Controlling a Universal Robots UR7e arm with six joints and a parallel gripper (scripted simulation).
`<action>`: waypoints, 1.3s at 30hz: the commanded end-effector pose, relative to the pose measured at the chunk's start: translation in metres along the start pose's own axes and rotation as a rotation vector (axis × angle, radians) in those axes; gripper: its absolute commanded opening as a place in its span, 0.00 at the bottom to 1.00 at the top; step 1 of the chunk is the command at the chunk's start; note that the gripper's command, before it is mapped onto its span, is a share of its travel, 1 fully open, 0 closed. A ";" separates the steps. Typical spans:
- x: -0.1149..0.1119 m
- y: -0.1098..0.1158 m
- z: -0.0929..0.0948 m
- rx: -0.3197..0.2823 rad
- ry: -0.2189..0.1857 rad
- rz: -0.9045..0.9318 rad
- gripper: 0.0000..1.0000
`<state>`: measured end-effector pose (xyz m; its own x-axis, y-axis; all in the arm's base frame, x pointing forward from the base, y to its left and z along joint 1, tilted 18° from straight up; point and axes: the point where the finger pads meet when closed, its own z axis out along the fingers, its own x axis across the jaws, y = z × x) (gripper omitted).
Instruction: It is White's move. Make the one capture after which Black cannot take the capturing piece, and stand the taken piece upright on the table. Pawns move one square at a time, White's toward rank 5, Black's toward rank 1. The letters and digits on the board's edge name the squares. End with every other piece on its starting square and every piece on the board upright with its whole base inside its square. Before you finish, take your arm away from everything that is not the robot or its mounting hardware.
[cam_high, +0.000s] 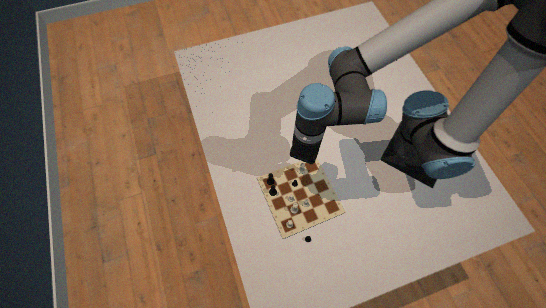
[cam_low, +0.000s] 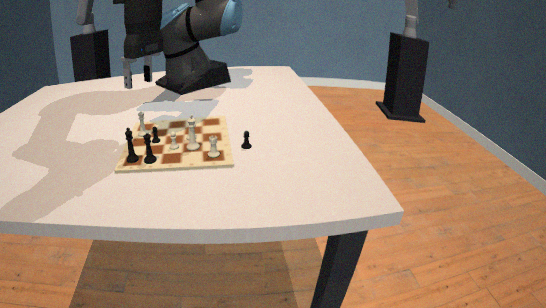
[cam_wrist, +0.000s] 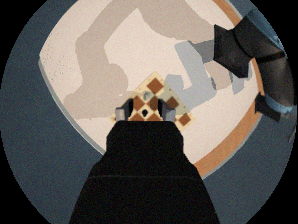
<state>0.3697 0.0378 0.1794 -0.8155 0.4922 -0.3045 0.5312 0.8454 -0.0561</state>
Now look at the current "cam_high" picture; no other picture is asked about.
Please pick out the white chess king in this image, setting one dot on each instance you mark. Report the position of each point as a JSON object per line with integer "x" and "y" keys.
{"x": 294, "y": 208}

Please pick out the small chessboard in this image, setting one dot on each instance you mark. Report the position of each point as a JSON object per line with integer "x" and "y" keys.
{"x": 313, "y": 185}

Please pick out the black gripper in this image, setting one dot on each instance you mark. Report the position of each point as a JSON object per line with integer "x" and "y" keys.
{"x": 305, "y": 148}

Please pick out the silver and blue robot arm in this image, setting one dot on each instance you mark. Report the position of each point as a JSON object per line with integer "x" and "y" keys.
{"x": 445, "y": 150}

